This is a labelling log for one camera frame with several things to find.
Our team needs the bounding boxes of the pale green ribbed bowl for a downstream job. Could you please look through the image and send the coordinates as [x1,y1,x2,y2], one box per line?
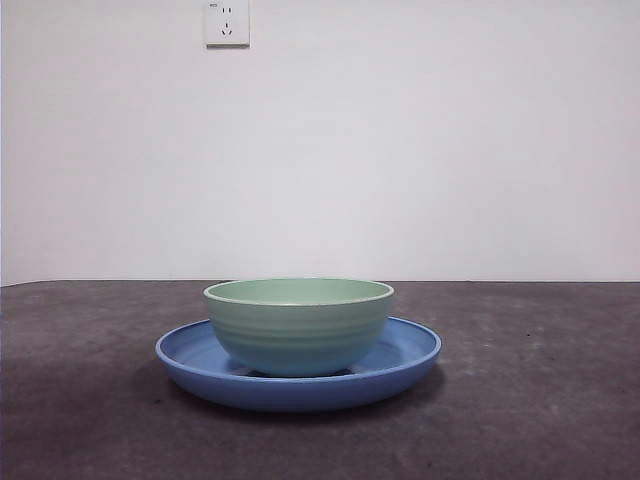
[202,277,396,378]

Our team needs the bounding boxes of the white wall socket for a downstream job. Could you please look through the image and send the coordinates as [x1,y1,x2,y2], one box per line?
[204,0,251,50]

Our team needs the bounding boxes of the blue round plate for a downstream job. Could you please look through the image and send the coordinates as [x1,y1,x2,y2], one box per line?
[154,315,443,414]

